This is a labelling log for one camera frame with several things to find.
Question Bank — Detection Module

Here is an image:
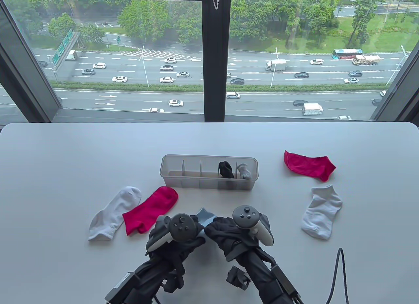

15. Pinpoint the person's right forearm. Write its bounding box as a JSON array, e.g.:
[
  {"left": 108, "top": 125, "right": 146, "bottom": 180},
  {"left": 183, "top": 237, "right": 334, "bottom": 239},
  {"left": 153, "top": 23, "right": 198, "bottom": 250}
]
[{"left": 236, "top": 248, "right": 302, "bottom": 304}]

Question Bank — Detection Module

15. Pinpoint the translucent divided organizer box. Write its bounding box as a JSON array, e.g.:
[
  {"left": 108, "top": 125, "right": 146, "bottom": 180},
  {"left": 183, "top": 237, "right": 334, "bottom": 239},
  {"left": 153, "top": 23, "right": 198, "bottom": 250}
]
[{"left": 160, "top": 154, "right": 259, "bottom": 190}]

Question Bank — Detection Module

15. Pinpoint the short white sock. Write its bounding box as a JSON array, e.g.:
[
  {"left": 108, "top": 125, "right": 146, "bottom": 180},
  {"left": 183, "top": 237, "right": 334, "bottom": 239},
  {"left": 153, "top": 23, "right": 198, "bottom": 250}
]
[{"left": 301, "top": 185, "right": 343, "bottom": 241}]

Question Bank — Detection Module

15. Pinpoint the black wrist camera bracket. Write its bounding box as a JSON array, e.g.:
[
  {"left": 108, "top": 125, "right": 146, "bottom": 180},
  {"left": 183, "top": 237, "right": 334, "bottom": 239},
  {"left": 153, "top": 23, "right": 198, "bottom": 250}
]
[
  {"left": 162, "top": 274, "right": 184, "bottom": 293},
  {"left": 226, "top": 266, "right": 251, "bottom": 290}
]

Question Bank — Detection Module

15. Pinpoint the black window frame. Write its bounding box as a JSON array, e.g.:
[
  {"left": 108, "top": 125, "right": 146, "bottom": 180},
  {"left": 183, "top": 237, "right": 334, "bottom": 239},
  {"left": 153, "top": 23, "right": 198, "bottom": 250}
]
[{"left": 0, "top": 0, "right": 419, "bottom": 124}]

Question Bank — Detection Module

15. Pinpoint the long white sock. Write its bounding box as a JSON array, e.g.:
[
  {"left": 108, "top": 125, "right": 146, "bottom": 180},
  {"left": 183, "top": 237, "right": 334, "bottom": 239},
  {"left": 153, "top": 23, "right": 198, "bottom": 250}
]
[{"left": 88, "top": 186, "right": 142, "bottom": 241}]

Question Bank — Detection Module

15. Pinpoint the long red sock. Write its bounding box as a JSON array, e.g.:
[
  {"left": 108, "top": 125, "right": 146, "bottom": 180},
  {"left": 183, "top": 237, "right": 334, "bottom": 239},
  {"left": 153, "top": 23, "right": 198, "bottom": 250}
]
[{"left": 122, "top": 186, "right": 179, "bottom": 236}]

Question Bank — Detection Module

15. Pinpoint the short red sock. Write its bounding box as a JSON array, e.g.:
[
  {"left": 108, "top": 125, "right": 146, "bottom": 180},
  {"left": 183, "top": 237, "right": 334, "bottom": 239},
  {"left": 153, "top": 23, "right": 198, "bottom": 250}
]
[{"left": 283, "top": 150, "right": 337, "bottom": 182}]

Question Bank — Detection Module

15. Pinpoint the person's left forearm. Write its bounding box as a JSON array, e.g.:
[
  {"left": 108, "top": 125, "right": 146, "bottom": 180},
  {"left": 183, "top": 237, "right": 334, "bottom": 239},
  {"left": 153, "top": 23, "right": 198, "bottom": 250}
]
[{"left": 105, "top": 255, "right": 188, "bottom": 304}]

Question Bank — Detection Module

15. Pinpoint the black labelled adapter box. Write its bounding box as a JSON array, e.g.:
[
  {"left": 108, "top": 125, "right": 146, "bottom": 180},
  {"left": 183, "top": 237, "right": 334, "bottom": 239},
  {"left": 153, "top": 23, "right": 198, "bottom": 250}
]
[{"left": 269, "top": 265, "right": 302, "bottom": 304}]

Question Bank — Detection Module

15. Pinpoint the grey and white controller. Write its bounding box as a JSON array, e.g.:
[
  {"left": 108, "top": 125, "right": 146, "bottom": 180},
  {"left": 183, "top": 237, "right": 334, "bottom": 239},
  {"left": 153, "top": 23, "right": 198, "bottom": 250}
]
[
  {"left": 146, "top": 213, "right": 199, "bottom": 252},
  {"left": 232, "top": 205, "right": 274, "bottom": 247}
]

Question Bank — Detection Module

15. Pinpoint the grey sock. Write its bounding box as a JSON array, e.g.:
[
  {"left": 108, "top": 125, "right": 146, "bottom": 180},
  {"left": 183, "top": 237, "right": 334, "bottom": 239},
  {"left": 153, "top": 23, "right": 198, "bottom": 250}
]
[{"left": 236, "top": 163, "right": 253, "bottom": 180}]

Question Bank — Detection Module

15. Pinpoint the thick black cable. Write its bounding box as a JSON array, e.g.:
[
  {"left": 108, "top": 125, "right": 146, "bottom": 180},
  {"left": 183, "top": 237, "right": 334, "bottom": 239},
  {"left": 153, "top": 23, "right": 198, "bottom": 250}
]
[{"left": 327, "top": 248, "right": 349, "bottom": 304}]

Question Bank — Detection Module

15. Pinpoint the short light blue sock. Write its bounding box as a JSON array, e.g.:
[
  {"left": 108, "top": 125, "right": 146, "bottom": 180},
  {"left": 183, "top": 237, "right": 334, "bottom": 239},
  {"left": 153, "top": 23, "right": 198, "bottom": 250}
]
[{"left": 195, "top": 207, "right": 217, "bottom": 240}]

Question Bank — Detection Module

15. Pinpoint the person's left hand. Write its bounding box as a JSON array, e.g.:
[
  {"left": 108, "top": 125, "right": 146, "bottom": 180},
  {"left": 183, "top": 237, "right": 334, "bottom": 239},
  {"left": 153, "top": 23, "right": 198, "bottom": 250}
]
[{"left": 145, "top": 215, "right": 207, "bottom": 276}]

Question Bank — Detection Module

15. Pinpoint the black sock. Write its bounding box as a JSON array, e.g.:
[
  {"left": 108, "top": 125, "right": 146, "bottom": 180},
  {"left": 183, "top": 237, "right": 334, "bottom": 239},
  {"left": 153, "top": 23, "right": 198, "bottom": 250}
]
[{"left": 218, "top": 161, "right": 235, "bottom": 179}]

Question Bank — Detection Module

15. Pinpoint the person's right hand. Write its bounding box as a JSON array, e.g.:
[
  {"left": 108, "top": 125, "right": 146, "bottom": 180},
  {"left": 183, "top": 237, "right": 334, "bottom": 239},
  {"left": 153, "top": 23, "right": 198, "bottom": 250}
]
[{"left": 204, "top": 217, "right": 273, "bottom": 262}]

